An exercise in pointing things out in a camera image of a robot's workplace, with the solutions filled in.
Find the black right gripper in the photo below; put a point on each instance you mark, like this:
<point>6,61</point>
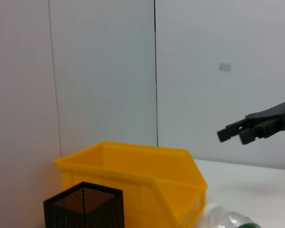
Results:
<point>278,116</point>

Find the clear water bottle green label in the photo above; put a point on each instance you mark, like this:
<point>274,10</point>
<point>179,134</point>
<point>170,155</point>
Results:
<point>223,218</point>

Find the black mesh pen holder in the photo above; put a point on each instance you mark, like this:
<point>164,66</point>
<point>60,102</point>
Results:
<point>85,213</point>

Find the yellow plastic storage bin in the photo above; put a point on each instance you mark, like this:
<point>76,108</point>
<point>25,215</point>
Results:
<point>133,171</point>

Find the grey wall label sticker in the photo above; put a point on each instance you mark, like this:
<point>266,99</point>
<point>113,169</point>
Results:
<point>224,67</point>

